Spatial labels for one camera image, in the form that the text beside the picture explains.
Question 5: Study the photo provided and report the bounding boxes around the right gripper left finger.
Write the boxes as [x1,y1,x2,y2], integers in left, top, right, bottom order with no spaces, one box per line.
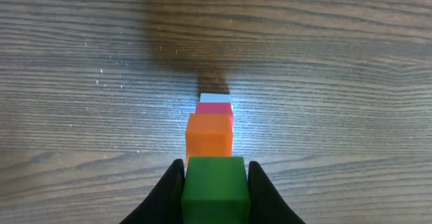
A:
[119,158,186,224]

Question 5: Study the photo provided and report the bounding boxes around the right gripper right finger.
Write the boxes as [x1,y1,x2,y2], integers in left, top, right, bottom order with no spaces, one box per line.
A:
[246,160,306,224]

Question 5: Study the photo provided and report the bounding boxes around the green cube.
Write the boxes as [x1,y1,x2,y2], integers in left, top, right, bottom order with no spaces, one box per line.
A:
[180,156,252,224]

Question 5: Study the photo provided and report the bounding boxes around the orange cube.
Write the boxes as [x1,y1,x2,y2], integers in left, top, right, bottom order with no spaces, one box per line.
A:
[184,113,235,168]

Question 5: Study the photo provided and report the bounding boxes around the pink cube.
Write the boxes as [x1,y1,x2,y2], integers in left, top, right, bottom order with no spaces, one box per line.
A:
[194,102,235,128]

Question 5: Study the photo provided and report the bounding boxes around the white cube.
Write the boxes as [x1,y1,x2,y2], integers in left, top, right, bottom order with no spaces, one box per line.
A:
[198,92,233,105]

